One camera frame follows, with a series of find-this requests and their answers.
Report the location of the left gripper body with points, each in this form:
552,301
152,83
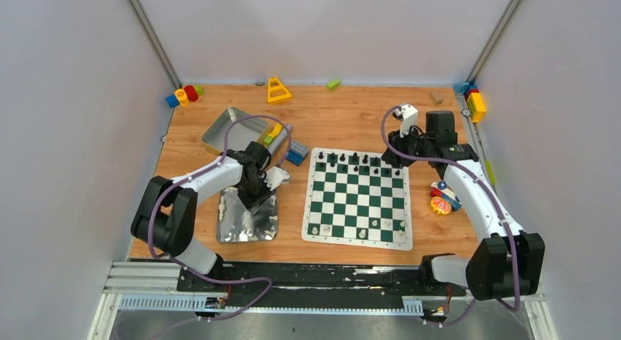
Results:
254,197

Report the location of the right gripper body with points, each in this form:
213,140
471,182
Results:
411,144

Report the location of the green white chess board mat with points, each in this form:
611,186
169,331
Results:
355,198

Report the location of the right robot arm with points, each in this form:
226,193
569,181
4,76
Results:
508,260

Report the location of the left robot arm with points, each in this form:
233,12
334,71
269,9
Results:
165,218

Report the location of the silver tin lid tray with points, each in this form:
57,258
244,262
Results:
237,224

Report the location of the grey toy microphone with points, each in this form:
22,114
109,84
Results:
279,139

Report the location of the grey and blue brick stack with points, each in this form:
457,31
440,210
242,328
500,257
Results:
297,153

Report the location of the square metal tin box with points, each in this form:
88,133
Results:
233,125

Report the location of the coloured brick stack right corner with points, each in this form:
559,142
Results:
474,100

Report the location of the yellow triangle toy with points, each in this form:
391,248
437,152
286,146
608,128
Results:
277,91

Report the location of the green block at back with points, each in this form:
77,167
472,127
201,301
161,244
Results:
333,84

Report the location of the coloured blocks cluster left corner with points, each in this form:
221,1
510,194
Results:
184,96

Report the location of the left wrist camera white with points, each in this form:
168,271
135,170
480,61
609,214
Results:
276,176

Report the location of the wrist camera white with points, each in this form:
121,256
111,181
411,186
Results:
407,114
276,176

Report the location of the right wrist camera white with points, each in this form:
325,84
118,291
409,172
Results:
407,114

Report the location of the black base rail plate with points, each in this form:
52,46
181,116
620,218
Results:
298,285

